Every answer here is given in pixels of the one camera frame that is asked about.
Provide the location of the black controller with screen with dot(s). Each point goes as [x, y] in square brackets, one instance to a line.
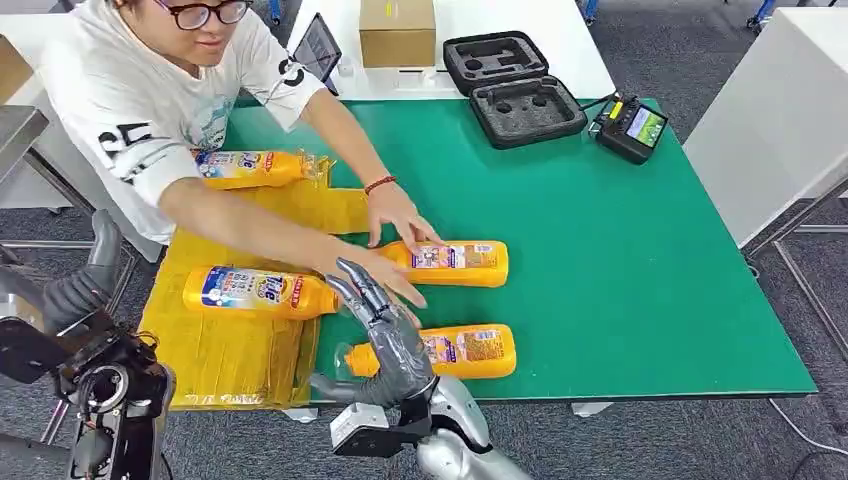
[629, 129]

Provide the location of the grey steel desk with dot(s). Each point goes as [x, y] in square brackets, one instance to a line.
[16, 132]

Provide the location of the black foam case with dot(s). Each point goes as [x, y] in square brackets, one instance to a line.
[523, 109]

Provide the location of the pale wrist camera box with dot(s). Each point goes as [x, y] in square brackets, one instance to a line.
[360, 426]

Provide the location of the person's left hand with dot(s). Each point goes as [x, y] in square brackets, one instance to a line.
[397, 208]

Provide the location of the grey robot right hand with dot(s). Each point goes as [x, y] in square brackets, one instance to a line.
[397, 351]

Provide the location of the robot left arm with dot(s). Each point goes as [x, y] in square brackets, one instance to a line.
[86, 285]

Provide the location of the small white box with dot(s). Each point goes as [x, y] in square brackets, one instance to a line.
[345, 66]

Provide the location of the yellow sheet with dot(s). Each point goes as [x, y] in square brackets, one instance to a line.
[225, 358]

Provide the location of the green table mat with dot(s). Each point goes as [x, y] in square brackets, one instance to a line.
[629, 265]

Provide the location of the black-rimmed glasses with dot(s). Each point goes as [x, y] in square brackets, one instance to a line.
[199, 13]

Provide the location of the brown cardboard box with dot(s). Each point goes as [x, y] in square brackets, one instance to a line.
[397, 33]

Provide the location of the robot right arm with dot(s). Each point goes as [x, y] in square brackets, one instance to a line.
[457, 414]

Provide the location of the person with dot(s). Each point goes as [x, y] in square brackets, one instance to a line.
[132, 99]

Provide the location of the person's right hand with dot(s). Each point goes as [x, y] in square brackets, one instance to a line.
[371, 262]

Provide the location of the table with white feet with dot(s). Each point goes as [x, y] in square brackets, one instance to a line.
[593, 409]

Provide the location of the orange drink bottle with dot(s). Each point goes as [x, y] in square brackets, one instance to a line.
[252, 291]
[252, 169]
[464, 351]
[457, 264]

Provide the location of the white side table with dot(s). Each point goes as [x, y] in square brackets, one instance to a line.
[768, 119]

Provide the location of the dark tablet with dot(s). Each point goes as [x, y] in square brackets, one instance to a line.
[318, 50]

